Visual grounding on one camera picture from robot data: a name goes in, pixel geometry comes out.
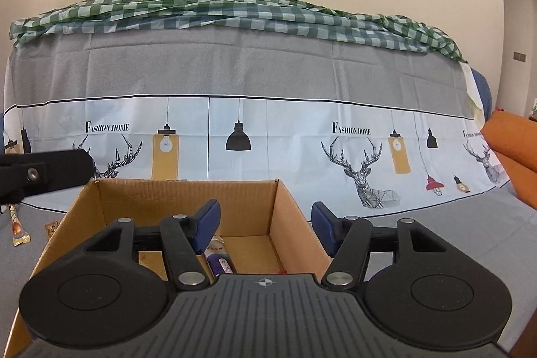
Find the cream cloth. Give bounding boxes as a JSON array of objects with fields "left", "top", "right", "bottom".
[{"left": 459, "top": 62, "right": 483, "bottom": 119}]

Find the orange cushion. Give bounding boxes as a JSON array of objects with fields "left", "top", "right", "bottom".
[{"left": 480, "top": 110, "right": 537, "bottom": 210}]

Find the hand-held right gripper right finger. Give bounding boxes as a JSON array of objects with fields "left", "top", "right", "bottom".
[{"left": 311, "top": 201, "right": 451, "bottom": 292}]

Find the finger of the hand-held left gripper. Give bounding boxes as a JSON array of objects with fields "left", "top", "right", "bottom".
[{"left": 0, "top": 149, "right": 95, "bottom": 204}]

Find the yellow snack packet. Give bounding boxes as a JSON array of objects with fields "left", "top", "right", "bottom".
[{"left": 7, "top": 204, "right": 32, "bottom": 247}]

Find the grey deer-print cloth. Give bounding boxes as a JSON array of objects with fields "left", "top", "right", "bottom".
[{"left": 0, "top": 20, "right": 537, "bottom": 358}]

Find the cardboard box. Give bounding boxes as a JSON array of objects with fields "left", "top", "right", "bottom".
[{"left": 6, "top": 178, "right": 336, "bottom": 358}]

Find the purple snack packet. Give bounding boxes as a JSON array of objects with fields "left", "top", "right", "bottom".
[{"left": 204, "top": 234, "right": 238, "bottom": 277}]

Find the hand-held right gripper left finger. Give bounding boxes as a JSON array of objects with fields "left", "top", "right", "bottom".
[{"left": 82, "top": 199, "right": 222, "bottom": 292}]

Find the green checked cloth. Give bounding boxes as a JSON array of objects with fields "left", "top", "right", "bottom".
[{"left": 9, "top": 0, "right": 468, "bottom": 63}]

